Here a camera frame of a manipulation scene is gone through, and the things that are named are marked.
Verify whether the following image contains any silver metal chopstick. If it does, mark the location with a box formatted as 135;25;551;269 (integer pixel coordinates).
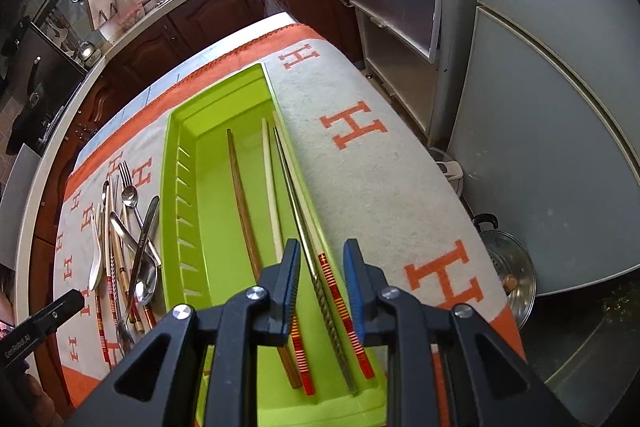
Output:
273;128;358;395

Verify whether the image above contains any large steel spoon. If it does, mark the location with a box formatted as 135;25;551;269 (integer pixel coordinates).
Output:
110;211;158;306

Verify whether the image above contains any green handled spoon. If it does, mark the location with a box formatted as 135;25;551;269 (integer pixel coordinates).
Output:
125;195;160;321

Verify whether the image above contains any white ceramic spoon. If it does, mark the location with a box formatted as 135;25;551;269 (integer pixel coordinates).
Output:
88;210;104;291

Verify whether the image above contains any white orange H blanket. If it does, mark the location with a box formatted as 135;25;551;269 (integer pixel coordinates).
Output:
53;20;522;403

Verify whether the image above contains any green plastic utensil tray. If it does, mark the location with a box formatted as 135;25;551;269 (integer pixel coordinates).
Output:
160;63;386;426

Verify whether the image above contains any steel pot on floor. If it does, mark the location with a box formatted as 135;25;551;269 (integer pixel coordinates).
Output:
472;212;537;329

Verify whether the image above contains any silver fork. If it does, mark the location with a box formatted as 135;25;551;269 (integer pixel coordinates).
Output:
118;160;162;267

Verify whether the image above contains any grey refrigerator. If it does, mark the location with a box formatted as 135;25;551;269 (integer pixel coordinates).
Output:
449;0;639;295

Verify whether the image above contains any grey frosted cabinet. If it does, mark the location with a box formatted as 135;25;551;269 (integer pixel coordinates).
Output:
349;0;476;148

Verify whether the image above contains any small spoon gold handle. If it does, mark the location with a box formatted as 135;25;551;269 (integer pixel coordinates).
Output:
122;185;143;228

